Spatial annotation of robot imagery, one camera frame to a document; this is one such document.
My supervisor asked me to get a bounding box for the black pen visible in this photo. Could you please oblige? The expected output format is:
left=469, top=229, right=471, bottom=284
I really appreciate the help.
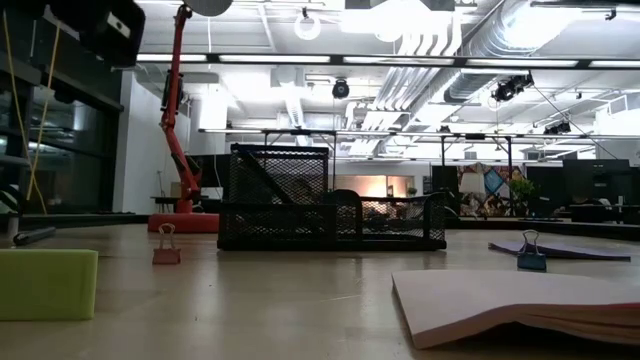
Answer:
left=13, top=226, right=57, bottom=247
left=237, top=149, right=284, bottom=204

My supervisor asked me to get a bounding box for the white lampshade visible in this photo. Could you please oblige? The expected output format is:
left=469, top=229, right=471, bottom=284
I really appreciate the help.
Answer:
left=458, top=172, right=488, bottom=196

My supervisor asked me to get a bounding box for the colourful wall hanging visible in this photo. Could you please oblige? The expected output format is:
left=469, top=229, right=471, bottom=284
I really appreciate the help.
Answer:
left=457, top=162, right=526, bottom=217

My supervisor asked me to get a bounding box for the white ring light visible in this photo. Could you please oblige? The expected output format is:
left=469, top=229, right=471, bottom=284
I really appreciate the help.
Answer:
left=293, top=10, right=323, bottom=42

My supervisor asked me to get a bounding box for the black overhead crossbeam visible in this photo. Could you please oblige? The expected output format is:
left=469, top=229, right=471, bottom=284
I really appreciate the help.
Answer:
left=134, top=51, right=640, bottom=71

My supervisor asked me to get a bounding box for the black ceiling light cluster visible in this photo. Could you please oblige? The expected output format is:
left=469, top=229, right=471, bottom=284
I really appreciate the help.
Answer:
left=491, top=72, right=535, bottom=104

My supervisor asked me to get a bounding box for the purple sticky note pad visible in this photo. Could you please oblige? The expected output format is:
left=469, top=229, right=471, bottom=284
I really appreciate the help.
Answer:
left=487, top=240, right=633, bottom=263

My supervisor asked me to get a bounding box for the black mesh desk organizer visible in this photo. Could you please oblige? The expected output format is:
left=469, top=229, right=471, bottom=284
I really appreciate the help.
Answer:
left=217, top=143, right=448, bottom=252

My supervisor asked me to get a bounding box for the red desk lamp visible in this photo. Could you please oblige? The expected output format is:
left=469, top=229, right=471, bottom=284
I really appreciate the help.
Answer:
left=147, top=0, right=234, bottom=235

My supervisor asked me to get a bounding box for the green potted plant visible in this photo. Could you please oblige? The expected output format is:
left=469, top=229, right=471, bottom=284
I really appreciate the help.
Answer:
left=508, top=177, right=536, bottom=218

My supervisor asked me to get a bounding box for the pink binder clip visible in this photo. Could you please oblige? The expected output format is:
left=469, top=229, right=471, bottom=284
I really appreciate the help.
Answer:
left=151, top=222, right=182, bottom=266

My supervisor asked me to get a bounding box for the yellow cable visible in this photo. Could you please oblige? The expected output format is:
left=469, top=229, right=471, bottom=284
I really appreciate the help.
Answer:
left=1, top=9, right=62, bottom=216

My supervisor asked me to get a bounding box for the distant dark desk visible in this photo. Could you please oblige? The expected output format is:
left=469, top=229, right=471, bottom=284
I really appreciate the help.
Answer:
left=568, top=202, right=640, bottom=225

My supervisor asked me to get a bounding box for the yellow-green eraser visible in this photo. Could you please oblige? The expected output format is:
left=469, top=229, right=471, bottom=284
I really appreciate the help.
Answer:
left=0, top=248, right=100, bottom=322

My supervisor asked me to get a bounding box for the blue binder clip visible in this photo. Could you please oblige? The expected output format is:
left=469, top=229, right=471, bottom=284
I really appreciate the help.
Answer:
left=516, top=229, right=548, bottom=273

